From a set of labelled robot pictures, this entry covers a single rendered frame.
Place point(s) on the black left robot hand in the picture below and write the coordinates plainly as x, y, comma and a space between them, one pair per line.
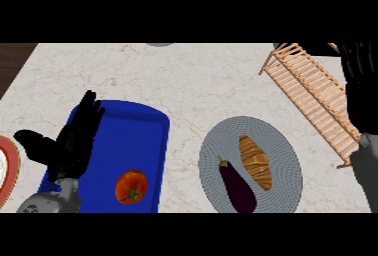
73, 143

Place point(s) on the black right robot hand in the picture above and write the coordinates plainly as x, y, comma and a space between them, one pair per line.
361, 86

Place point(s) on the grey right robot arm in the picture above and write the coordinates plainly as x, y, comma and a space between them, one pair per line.
366, 170

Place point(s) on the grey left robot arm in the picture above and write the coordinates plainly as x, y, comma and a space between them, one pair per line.
53, 199

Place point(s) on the wooden tiered shelf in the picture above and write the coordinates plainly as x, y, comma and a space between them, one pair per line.
314, 96

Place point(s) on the grey round placemat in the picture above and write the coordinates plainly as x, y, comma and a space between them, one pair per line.
282, 160

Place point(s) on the golden croissant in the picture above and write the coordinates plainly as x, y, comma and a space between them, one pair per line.
255, 161

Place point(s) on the blue tray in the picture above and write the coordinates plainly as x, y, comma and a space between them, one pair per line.
125, 146

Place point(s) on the red-rimmed white plate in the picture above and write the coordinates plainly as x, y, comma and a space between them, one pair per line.
7, 170

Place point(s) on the red tomato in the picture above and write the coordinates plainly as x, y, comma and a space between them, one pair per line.
131, 186

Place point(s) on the grey round object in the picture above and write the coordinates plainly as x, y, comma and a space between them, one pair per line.
159, 44

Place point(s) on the purple eggplant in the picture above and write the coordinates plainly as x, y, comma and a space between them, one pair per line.
236, 190

